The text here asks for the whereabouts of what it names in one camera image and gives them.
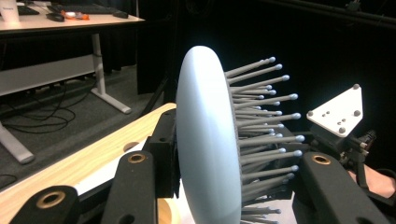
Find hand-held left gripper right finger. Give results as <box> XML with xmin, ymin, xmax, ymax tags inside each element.
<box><xmin>244</xmin><ymin>125</ymin><xmax>312</xmax><ymax>203</ymax></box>

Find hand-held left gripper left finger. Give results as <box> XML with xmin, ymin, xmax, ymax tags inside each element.
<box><xmin>144</xmin><ymin>108</ymin><xmax>181</xmax><ymax>199</ymax></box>

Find light blue hairbrush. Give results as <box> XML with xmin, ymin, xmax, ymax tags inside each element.
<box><xmin>176</xmin><ymin>45</ymin><xmax>306</xmax><ymax>224</ymax></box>

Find orange and white object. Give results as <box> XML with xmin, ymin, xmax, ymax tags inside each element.
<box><xmin>60</xmin><ymin>9</ymin><xmax>91</xmax><ymax>21</ymax></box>

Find black keyboard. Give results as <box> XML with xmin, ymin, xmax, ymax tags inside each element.
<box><xmin>17</xmin><ymin>5</ymin><xmax>41</xmax><ymax>17</ymax></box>
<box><xmin>46</xmin><ymin>3</ymin><xmax>120</xmax><ymax>15</ymax></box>

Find small black device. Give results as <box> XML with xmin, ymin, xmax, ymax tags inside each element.
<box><xmin>45</xmin><ymin>12</ymin><xmax>65</xmax><ymax>22</ymax></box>

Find white paper cup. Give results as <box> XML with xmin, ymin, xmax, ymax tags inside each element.
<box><xmin>0</xmin><ymin>0</ymin><xmax>21</xmax><ymax>23</ymax></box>

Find black floor cables under desk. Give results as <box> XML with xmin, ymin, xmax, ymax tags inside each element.
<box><xmin>0</xmin><ymin>82</ymin><xmax>96</xmax><ymax>135</ymax></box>

